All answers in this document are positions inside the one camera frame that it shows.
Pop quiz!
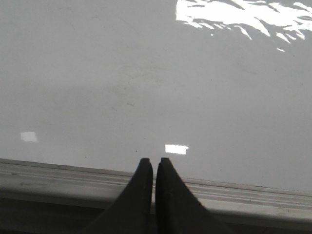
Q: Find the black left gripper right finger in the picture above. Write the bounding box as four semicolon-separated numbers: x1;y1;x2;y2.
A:
155;158;232;234

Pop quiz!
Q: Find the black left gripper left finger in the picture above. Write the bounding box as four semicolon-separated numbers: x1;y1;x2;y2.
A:
80;158;153;234

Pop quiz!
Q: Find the white whiteboard with aluminium frame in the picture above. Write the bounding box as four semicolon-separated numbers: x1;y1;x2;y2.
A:
0;0;312;234

